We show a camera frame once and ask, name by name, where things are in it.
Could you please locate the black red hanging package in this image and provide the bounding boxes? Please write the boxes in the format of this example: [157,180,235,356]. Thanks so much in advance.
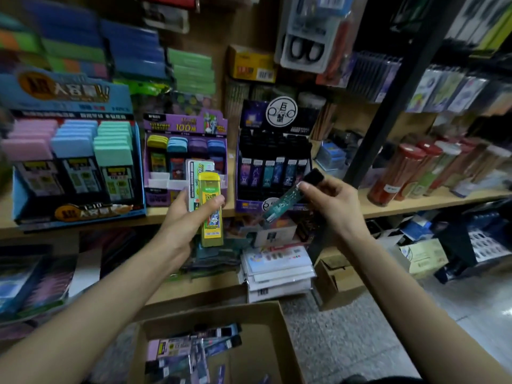
[140,0,197,11]

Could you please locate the small open brown carton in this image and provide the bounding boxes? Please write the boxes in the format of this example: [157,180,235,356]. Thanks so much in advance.
[314,250,369,310]

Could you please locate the stack of white packets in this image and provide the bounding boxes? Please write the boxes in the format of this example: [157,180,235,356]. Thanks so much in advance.
[238,245,317,303]

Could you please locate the heap of green teal packs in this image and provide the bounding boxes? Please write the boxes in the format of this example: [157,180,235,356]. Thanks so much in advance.
[184,236,245,277]

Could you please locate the yellow carton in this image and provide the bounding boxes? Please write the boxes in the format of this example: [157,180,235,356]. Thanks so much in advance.
[226,45,277,83]

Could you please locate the purple display box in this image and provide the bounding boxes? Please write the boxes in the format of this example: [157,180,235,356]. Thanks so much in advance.
[142,110,229,209]

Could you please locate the blue display box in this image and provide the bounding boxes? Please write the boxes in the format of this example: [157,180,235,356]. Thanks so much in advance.
[0,69,147,229]

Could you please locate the stack of green packets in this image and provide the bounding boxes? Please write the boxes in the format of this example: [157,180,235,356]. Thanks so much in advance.
[166,49,217,97]

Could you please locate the black and white display box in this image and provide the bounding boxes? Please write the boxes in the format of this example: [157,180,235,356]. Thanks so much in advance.
[234,95,317,214]

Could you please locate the black plastic basket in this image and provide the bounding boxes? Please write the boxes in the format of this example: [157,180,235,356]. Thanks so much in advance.
[436,199,512,285]

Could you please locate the person's right forearm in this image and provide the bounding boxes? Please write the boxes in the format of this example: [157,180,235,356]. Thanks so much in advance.
[344,228,512,384]

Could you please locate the person's right hand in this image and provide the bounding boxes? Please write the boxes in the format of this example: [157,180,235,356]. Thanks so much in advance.
[298,173,373,245]

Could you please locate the wooden shelf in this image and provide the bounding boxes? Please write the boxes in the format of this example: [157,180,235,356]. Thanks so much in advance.
[0,0,512,317]

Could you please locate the brown cardboard box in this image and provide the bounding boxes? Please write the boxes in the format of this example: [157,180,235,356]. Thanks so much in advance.
[128,301,305,384]

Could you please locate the row of dark blue refills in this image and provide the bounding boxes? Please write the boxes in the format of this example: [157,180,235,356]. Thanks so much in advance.
[348,52,401,102]

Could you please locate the person's left forearm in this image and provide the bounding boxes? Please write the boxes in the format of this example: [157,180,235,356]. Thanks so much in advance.
[0,247,189,384]

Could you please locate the person's left hand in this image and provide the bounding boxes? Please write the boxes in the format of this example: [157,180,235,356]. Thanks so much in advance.
[148,191,227,273]

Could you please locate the stack of blue packets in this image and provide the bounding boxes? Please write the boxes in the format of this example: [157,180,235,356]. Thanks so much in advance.
[24,0,169,81]

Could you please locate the hanging white blister package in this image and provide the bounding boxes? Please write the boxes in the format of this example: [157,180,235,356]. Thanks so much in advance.
[280,0,361,74]

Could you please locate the red cylinder containers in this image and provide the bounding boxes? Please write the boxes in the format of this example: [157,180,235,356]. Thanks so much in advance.
[368,138,512,206]

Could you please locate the pile of pencil lead cases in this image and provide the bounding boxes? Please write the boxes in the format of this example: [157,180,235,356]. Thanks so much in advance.
[144,322,245,384]

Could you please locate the stack of multicoloured packets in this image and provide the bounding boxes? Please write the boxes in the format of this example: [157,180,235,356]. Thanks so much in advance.
[0,15,109,77]

